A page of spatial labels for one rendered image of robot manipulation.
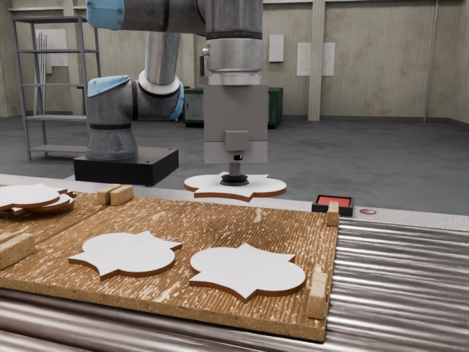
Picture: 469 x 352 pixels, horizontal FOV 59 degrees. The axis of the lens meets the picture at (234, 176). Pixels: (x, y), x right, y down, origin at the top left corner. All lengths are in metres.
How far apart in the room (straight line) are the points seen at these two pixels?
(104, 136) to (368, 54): 10.38
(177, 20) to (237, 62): 0.13
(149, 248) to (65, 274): 0.11
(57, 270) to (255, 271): 0.24
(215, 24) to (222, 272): 0.31
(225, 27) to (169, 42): 0.58
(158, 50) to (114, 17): 0.51
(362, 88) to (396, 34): 1.47
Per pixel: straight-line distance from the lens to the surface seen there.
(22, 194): 0.81
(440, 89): 11.69
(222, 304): 0.46
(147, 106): 1.23
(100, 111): 1.23
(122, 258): 0.56
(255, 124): 0.56
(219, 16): 0.55
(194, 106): 9.44
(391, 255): 0.66
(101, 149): 1.23
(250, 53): 0.55
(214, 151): 0.56
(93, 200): 0.85
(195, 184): 0.59
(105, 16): 0.63
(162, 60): 1.15
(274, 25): 11.36
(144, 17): 0.63
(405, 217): 0.84
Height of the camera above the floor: 1.17
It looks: 14 degrees down
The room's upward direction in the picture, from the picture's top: straight up
